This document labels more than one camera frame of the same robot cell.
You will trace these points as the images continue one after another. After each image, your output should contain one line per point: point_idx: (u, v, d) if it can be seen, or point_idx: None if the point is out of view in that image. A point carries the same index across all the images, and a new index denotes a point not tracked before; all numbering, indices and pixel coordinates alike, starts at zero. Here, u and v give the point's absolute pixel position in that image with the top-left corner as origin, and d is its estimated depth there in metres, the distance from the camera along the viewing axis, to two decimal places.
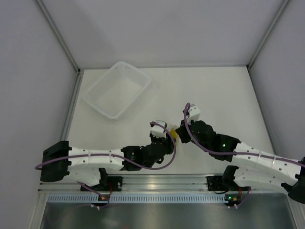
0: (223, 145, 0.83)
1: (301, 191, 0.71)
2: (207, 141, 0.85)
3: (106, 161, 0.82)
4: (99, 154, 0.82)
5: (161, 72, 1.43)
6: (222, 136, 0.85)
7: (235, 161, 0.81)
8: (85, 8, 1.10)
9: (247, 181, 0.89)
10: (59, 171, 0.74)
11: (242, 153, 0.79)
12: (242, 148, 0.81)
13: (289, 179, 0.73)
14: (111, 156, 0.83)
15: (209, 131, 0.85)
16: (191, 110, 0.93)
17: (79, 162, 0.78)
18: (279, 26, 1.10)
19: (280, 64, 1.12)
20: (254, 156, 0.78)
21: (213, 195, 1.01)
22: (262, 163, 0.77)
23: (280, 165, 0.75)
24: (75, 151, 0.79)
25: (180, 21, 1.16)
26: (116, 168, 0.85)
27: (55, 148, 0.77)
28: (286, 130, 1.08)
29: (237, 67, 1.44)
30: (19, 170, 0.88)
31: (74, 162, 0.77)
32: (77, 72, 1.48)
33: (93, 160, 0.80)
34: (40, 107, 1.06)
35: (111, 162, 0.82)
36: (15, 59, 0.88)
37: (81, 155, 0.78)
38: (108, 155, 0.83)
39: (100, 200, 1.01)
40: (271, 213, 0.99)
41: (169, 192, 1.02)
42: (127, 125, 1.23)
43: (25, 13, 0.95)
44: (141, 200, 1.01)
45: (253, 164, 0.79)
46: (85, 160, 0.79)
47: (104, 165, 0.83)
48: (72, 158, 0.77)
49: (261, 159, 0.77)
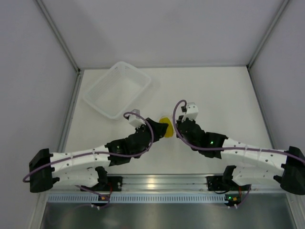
0: (211, 142, 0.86)
1: (289, 181, 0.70)
2: (195, 139, 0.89)
3: (90, 160, 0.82)
4: (80, 155, 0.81)
5: (161, 72, 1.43)
6: (211, 133, 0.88)
7: (224, 157, 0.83)
8: (85, 8, 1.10)
9: (244, 179, 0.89)
10: (44, 179, 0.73)
11: (229, 148, 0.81)
12: (229, 143, 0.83)
13: (277, 170, 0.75)
14: (95, 154, 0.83)
15: (197, 130, 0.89)
16: (189, 108, 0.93)
17: (63, 167, 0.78)
18: (279, 25, 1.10)
19: (280, 63, 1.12)
20: (241, 150, 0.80)
21: (213, 195, 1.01)
22: (249, 156, 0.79)
23: (267, 156, 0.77)
24: (57, 157, 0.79)
25: (180, 21, 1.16)
26: (103, 164, 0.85)
27: (36, 159, 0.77)
28: (286, 129, 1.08)
29: (237, 67, 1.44)
30: (19, 170, 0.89)
31: (57, 167, 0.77)
32: (77, 72, 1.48)
33: (77, 161, 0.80)
34: (40, 106, 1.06)
35: (96, 160, 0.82)
36: (14, 59, 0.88)
37: (63, 159, 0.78)
38: (91, 153, 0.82)
39: (100, 200, 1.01)
40: (272, 214, 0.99)
41: (169, 192, 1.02)
42: (127, 125, 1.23)
43: (25, 13, 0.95)
44: (141, 200, 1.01)
45: (241, 158, 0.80)
46: (69, 163, 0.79)
47: (90, 164, 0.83)
48: (55, 162, 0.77)
49: (247, 152, 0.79)
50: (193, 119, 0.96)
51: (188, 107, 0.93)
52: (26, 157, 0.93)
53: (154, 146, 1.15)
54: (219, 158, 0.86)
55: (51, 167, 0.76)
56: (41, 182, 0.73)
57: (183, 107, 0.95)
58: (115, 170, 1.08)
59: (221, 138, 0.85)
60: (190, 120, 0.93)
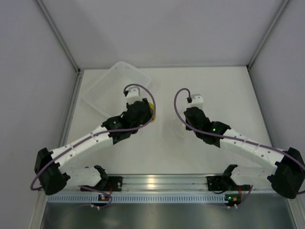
0: (213, 130, 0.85)
1: (279, 179, 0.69)
2: (198, 123, 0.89)
3: (92, 143, 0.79)
4: (80, 142, 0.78)
5: (161, 72, 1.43)
6: (215, 122, 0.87)
7: (222, 145, 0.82)
8: (85, 8, 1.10)
9: (241, 177, 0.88)
10: (53, 177, 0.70)
11: (228, 138, 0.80)
12: (230, 133, 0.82)
13: (270, 166, 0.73)
14: (95, 136, 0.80)
15: (200, 114, 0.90)
16: (194, 98, 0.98)
17: (67, 159, 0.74)
18: (279, 25, 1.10)
19: (280, 63, 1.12)
20: (239, 141, 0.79)
21: (213, 195, 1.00)
22: (245, 148, 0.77)
23: (264, 151, 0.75)
24: (58, 152, 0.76)
25: (180, 21, 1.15)
26: (106, 144, 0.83)
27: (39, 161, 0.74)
28: (286, 129, 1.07)
29: (237, 67, 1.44)
30: (19, 170, 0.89)
31: (62, 161, 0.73)
32: (77, 72, 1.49)
33: (79, 150, 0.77)
34: (40, 106, 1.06)
35: (98, 141, 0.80)
36: (13, 59, 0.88)
37: (65, 151, 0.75)
38: (90, 137, 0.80)
39: (101, 200, 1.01)
40: (272, 214, 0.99)
41: (169, 192, 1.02)
42: None
43: (25, 13, 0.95)
44: (141, 200, 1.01)
45: (238, 148, 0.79)
46: (72, 153, 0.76)
47: (93, 148, 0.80)
48: (58, 158, 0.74)
49: (245, 144, 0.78)
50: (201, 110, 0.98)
51: (192, 98, 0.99)
52: (25, 157, 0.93)
53: (154, 146, 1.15)
54: (218, 146, 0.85)
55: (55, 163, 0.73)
56: (52, 181, 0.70)
57: (188, 97, 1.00)
58: (115, 170, 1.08)
59: (224, 127, 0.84)
60: (194, 107, 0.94)
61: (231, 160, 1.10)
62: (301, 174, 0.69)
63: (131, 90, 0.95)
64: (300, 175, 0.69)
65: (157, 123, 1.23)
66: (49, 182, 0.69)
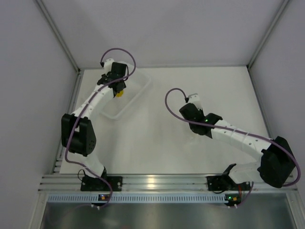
0: (206, 120, 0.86)
1: (266, 167, 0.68)
2: (189, 115, 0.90)
3: (100, 97, 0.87)
4: (91, 98, 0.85)
5: (161, 72, 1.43)
6: (208, 114, 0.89)
7: (214, 135, 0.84)
8: (85, 8, 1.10)
9: (238, 175, 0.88)
10: (88, 126, 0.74)
11: (219, 127, 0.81)
12: (221, 123, 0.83)
13: (258, 154, 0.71)
14: (99, 91, 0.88)
15: (191, 107, 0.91)
16: (191, 98, 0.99)
17: (89, 112, 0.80)
18: (279, 25, 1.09)
19: (280, 63, 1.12)
20: (229, 130, 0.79)
21: (213, 195, 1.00)
22: (234, 137, 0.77)
23: (252, 140, 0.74)
24: (79, 111, 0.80)
25: (180, 21, 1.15)
26: (109, 96, 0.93)
27: (66, 126, 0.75)
28: (286, 129, 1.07)
29: (237, 67, 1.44)
30: (19, 170, 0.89)
31: (87, 114, 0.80)
32: (77, 72, 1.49)
33: (94, 103, 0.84)
34: (40, 106, 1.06)
35: (104, 94, 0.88)
36: (13, 59, 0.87)
37: (84, 109, 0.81)
38: (96, 92, 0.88)
39: (100, 200, 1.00)
40: (272, 213, 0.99)
41: (169, 192, 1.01)
42: (127, 124, 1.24)
43: (25, 13, 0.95)
44: (142, 200, 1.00)
45: (228, 138, 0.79)
46: (91, 108, 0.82)
47: (102, 101, 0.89)
48: (82, 113, 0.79)
49: (234, 133, 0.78)
50: (200, 108, 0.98)
51: (189, 97, 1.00)
52: (25, 157, 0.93)
53: (154, 146, 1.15)
54: (210, 136, 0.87)
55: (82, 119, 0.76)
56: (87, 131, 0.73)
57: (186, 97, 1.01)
58: (115, 170, 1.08)
59: (217, 119, 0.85)
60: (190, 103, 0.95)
61: (231, 159, 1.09)
62: (289, 163, 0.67)
63: (107, 60, 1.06)
64: (287, 164, 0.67)
65: (157, 123, 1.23)
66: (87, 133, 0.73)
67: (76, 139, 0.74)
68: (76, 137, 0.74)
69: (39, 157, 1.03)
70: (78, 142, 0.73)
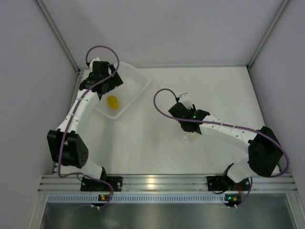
0: (194, 117, 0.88)
1: (252, 157, 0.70)
2: (177, 113, 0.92)
3: (83, 104, 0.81)
4: (75, 109, 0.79)
5: (161, 72, 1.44)
6: (195, 110, 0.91)
7: (203, 130, 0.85)
8: (85, 8, 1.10)
9: (236, 173, 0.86)
10: (77, 140, 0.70)
11: (207, 121, 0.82)
12: (209, 118, 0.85)
13: (244, 145, 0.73)
14: (82, 99, 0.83)
15: (179, 106, 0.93)
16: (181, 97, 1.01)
17: (76, 124, 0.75)
18: (279, 25, 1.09)
19: (280, 63, 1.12)
20: (217, 125, 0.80)
21: (213, 195, 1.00)
22: (222, 130, 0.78)
23: (238, 132, 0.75)
24: (64, 125, 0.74)
25: (180, 21, 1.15)
26: (95, 101, 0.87)
27: (53, 144, 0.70)
28: (285, 129, 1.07)
29: (237, 67, 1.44)
30: (19, 170, 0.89)
31: (74, 127, 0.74)
32: (77, 72, 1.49)
33: (79, 114, 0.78)
34: (40, 106, 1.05)
35: (88, 100, 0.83)
36: (13, 60, 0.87)
37: (69, 121, 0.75)
38: (80, 101, 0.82)
39: (100, 200, 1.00)
40: (272, 214, 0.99)
41: (170, 192, 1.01)
42: (127, 124, 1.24)
43: (25, 14, 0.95)
44: (142, 200, 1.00)
45: (216, 132, 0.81)
46: (76, 119, 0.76)
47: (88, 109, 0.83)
48: (68, 127, 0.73)
49: (222, 127, 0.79)
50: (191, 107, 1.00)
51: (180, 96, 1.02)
52: (25, 158, 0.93)
53: (154, 146, 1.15)
54: (200, 132, 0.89)
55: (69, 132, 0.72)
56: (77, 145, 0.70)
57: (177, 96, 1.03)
58: (115, 170, 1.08)
59: (204, 114, 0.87)
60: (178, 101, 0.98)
61: (231, 160, 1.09)
62: (275, 151, 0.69)
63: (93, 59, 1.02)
64: (273, 153, 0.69)
65: (157, 123, 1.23)
66: (77, 146, 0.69)
67: (66, 152, 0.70)
68: (66, 149, 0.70)
69: (38, 157, 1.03)
70: (71, 158, 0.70)
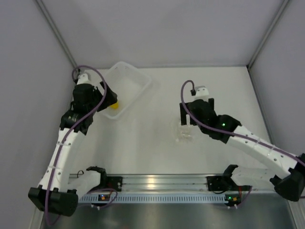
0: (222, 124, 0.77)
1: (288, 183, 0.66)
2: (203, 117, 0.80)
3: (65, 150, 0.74)
4: (56, 158, 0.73)
5: (161, 72, 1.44)
6: (222, 116, 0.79)
7: (231, 141, 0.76)
8: (85, 8, 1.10)
9: (242, 179, 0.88)
10: (61, 197, 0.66)
11: (240, 136, 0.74)
12: (240, 131, 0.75)
13: (281, 171, 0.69)
14: (63, 143, 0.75)
15: (206, 108, 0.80)
16: (199, 91, 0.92)
17: (58, 179, 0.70)
18: (279, 25, 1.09)
19: (280, 63, 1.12)
20: (252, 141, 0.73)
21: (213, 195, 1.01)
22: (258, 150, 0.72)
23: (277, 156, 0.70)
24: (46, 180, 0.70)
25: (180, 21, 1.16)
26: (80, 139, 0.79)
27: (36, 202, 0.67)
28: (285, 130, 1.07)
29: (237, 67, 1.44)
30: (19, 170, 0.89)
31: (56, 183, 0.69)
32: (77, 72, 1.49)
33: (61, 164, 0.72)
34: (39, 106, 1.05)
35: (70, 144, 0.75)
36: (13, 60, 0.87)
37: (51, 176, 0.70)
38: (61, 146, 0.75)
39: (100, 200, 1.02)
40: (272, 214, 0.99)
41: (170, 192, 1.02)
42: (127, 124, 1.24)
43: (25, 13, 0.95)
44: (142, 200, 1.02)
45: (248, 149, 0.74)
46: (59, 171, 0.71)
47: (73, 152, 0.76)
48: (50, 185, 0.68)
49: (258, 145, 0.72)
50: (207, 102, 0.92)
51: (197, 90, 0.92)
52: (25, 157, 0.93)
53: (154, 146, 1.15)
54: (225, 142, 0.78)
55: (52, 190, 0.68)
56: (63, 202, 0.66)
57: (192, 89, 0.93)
58: (115, 170, 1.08)
59: (235, 123, 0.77)
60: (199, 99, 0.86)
61: (231, 160, 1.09)
62: None
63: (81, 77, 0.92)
64: None
65: (157, 123, 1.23)
66: (62, 205, 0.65)
67: (53, 209, 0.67)
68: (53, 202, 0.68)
69: (38, 157, 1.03)
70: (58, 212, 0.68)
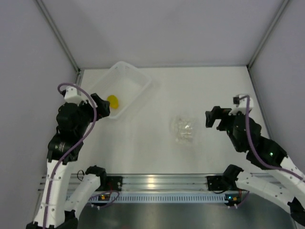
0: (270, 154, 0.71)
1: None
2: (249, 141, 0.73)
3: (56, 185, 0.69)
4: (48, 194, 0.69)
5: (161, 72, 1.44)
6: (270, 141, 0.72)
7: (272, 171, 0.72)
8: (85, 8, 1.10)
9: (248, 187, 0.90)
10: None
11: (287, 171, 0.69)
12: (286, 165, 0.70)
13: None
14: (52, 177, 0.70)
15: (257, 132, 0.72)
16: (242, 102, 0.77)
17: (53, 215, 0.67)
18: (279, 25, 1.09)
19: (280, 63, 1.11)
20: (297, 178, 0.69)
21: (213, 195, 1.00)
22: (301, 189, 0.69)
23: None
24: (41, 218, 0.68)
25: (180, 21, 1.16)
26: (71, 168, 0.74)
27: None
28: (285, 130, 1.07)
29: (237, 67, 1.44)
30: (18, 170, 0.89)
31: (52, 220, 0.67)
32: (77, 72, 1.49)
33: (53, 199, 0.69)
34: (40, 106, 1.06)
35: (61, 177, 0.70)
36: (12, 60, 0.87)
37: (45, 213, 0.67)
38: (51, 180, 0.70)
39: (100, 199, 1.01)
40: (272, 214, 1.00)
41: (169, 192, 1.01)
42: (127, 125, 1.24)
43: (25, 13, 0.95)
44: (141, 200, 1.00)
45: (289, 183, 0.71)
46: (53, 207, 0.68)
47: (65, 183, 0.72)
48: (45, 223, 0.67)
49: (302, 184, 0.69)
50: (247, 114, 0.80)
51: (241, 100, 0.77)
52: (25, 158, 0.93)
53: (154, 146, 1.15)
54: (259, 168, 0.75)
55: (48, 227, 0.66)
56: None
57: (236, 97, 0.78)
58: (116, 170, 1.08)
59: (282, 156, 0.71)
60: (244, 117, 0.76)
61: (232, 160, 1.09)
62: None
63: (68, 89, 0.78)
64: None
65: (157, 123, 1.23)
66: None
67: None
68: None
69: (38, 157, 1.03)
70: None
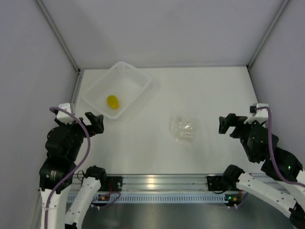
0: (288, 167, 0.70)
1: None
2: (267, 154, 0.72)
3: (53, 213, 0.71)
4: (46, 222, 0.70)
5: (161, 72, 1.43)
6: (288, 154, 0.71)
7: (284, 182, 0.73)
8: (85, 8, 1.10)
9: (249, 190, 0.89)
10: None
11: (301, 185, 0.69)
12: (301, 179, 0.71)
13: None
14: (48, 206, 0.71)
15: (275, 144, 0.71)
16: (261, 111, 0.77)
17: None
18: (279, 25, 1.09)
19: (280, 63, 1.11)
20: None
21: (213, 195, 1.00)
22: None
23: None
24: None
25: (180, 21, 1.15)
26: (65, 193, 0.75)
27: None
28: (285, 130, 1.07)
29: (237, 67, 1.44)
30: (18, 170, 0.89)
31: None
32: (77, 72, 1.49)
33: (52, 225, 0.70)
34: (40, 106, 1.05)
35: (56, 205, 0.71)
36: (12, 59, 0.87)
37: None
38: (47, 209, 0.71)
39: (101, 200, 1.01)
40: (272, 214, 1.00)
41: (169, 192, 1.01)
42: (127, 125, 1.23)
43: (25, 13, 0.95)
44: (142, 200, 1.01)
45: (300, 194, 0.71)
46: None
47: (61, 209, 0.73)
48: None
49: None
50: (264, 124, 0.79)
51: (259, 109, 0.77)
52: (25, 158, 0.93)
53: (154, 146, 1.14)
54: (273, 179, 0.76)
55: None
56: None
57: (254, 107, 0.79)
58: (115, 171, 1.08)
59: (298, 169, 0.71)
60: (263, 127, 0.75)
61: (232, 160, 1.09)
62: None
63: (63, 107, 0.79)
64: None
65: (157, 123, 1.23)
66: None
67: None
68: None
69: (38, 158, 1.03)
70: None
